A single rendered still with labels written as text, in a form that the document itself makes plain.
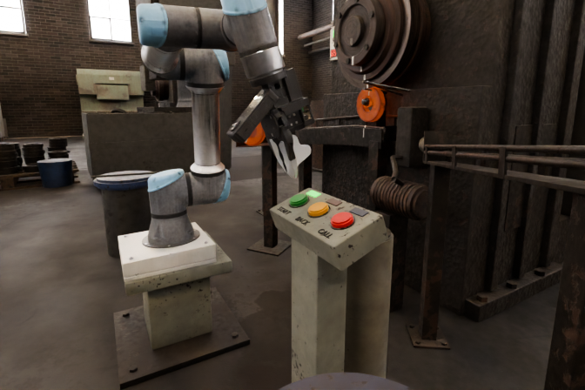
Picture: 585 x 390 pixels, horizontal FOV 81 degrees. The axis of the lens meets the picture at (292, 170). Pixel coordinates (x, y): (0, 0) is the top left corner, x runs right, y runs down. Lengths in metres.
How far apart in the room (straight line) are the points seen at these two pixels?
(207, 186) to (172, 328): 0.48
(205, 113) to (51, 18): 10.42
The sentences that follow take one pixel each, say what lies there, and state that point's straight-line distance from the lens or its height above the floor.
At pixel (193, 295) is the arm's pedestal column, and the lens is 1.28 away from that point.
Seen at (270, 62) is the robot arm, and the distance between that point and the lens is 0.64.
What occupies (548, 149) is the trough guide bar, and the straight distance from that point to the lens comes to 0.64.
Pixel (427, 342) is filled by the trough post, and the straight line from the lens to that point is 1.40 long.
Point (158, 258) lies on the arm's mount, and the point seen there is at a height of 0.35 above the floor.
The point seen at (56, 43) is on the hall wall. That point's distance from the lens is 11.35.
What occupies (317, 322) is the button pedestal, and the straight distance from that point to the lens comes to 0.71.
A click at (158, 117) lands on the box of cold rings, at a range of 3.60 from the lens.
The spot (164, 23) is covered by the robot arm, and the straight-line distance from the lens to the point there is 0.71.
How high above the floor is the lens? 0.80
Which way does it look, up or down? 10 degrees down
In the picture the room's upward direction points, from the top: straight up
